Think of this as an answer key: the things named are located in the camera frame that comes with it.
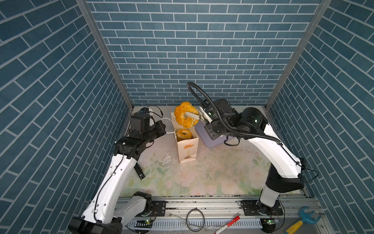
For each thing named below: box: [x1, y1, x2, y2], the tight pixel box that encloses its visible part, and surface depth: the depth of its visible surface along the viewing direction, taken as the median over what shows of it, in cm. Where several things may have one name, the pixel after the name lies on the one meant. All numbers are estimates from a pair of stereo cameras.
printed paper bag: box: [170, 111, 199, 164], surface depth 77 cm
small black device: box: [133, 162, 146, 180], surface depth 85 cm
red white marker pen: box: [214, 213, 242, 234], surface depth 71 cm
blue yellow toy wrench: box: [284, 206, 322, 234], surface depth 71 cm
